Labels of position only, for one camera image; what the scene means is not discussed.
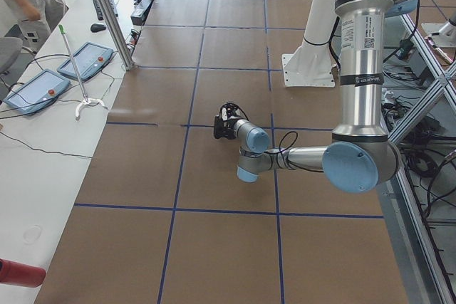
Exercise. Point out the brown paper table cover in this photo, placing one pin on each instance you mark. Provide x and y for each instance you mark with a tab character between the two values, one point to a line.
161	216

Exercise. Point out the far blue teach pendant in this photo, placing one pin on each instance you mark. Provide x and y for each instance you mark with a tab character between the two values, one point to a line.
91	58

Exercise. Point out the black computer mouse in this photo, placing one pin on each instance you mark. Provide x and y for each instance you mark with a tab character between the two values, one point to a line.
97	27

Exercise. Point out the white reacher grabber tool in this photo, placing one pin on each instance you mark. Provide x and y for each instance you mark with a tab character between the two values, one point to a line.
86	101

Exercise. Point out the near blue teach pendant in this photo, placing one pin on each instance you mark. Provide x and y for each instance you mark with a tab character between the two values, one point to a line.
38	93

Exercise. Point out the aluminium side frame rail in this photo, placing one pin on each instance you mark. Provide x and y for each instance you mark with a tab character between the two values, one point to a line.
419	202

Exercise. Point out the blue teach pendant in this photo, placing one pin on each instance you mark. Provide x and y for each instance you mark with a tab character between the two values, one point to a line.
38	93
91	58

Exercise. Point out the aluminium frame post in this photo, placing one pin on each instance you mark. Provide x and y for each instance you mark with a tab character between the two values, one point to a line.
116	34

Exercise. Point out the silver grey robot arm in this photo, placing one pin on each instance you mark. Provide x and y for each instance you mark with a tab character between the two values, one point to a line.
360	155

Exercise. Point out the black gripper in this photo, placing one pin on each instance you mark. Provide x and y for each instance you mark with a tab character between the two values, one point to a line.
229	128

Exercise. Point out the red bottle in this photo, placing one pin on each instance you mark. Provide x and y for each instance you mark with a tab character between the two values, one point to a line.
14	273

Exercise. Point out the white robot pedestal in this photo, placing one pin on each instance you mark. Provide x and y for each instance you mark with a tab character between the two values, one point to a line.
310	65

